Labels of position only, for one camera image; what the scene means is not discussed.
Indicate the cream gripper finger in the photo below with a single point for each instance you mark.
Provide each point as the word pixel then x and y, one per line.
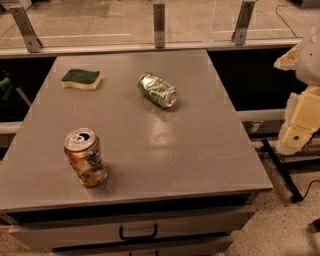
pixel 302 120
pixel 288 60

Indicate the green soda can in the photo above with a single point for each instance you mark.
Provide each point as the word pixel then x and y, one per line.
pixel 158 90

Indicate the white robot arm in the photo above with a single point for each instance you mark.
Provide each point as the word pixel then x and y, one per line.
pixel 307 69

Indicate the orange soda can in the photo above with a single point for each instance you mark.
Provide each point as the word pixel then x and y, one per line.
pixel 82 148

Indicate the black floor stand leg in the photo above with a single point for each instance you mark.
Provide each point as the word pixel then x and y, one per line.
pixel 296 195

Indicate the grey drawer cabinet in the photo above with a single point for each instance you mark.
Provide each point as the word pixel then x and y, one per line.
pixel 190 169

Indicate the green yellow sponge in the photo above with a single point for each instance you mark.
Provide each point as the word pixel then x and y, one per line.
pixel 81 79

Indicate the right metal railing bracket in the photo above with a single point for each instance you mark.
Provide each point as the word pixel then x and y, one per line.
pixel 240 33

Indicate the metal railing bracket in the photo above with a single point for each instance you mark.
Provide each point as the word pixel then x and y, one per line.
pixel 159 25
pixel 240 33
pixel 32 42

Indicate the middle metal railing bracket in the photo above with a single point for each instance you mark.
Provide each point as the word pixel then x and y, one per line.
pixel 159 25

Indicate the black drawer handle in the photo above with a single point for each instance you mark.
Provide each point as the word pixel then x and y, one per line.
pixel 135 233

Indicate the left metal railing bracket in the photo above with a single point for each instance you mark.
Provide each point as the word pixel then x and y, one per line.
pixel 32 42

